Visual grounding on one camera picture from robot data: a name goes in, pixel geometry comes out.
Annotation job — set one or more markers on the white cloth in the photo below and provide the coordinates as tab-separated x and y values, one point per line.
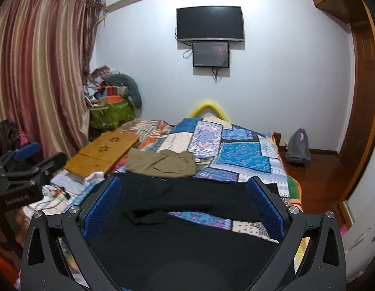
73	183

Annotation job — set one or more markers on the folded khaki pants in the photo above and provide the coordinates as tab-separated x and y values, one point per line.
165	164

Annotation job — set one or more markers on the white suitcase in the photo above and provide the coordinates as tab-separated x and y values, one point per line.
359	240

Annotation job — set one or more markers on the black pants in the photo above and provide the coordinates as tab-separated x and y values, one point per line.
145	245

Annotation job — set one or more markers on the green fabric bag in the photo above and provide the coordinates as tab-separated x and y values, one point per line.
111	116

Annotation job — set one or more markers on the small black wall monitor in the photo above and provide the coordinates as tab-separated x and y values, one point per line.
211	54

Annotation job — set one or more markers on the blue patchwork bed cover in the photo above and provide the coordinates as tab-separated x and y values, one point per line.
225	152

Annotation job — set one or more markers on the brown wooden door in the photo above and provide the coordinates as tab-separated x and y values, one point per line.
359	139

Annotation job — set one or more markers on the striped pink curtain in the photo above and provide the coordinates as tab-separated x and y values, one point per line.
45	53

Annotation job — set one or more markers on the large black wall tv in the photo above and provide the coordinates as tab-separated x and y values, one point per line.
206	23

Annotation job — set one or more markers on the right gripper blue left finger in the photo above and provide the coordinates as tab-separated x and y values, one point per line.
97	207

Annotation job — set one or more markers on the yellow curved foam tube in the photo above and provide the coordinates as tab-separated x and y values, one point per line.
208	106

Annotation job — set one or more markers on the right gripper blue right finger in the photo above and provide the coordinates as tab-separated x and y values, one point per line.
269	207

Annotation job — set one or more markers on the grey backpack on floor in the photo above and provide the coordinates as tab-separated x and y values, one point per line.
298	148

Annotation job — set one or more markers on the orange striped blanket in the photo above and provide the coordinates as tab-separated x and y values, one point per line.
147	130

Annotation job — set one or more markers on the wooden lap desk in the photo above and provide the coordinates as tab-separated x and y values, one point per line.
101	154

